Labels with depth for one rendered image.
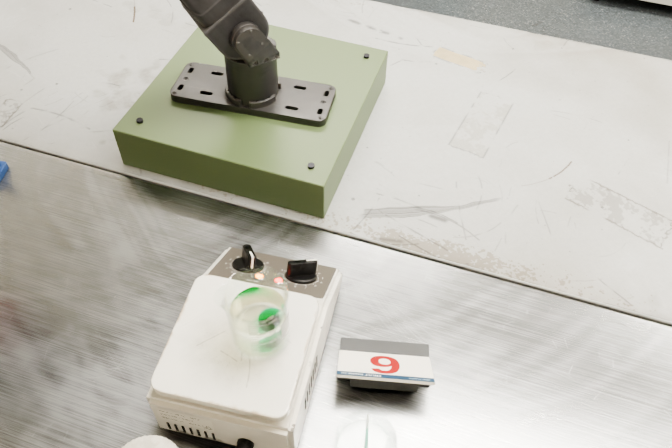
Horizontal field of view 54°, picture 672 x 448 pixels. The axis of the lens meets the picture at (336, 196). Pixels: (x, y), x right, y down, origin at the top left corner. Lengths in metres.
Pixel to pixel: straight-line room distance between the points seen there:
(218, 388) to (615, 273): 0.46
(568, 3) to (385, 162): 2.22
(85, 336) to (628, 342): 0.56
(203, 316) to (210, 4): 0.32
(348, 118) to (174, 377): 0.39
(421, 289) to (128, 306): 0.31
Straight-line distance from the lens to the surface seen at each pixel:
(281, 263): 0.69
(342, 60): 0.90
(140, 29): 1.09
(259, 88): 0.80
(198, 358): 0.59
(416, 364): 0.66
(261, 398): 0.56
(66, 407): 0.70
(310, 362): 0.60
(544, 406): 0.69
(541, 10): 2.91
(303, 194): 0.75
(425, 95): 0.95
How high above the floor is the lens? 1.50
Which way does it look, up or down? 49 degrees down
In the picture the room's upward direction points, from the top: 1 degrees clockwise
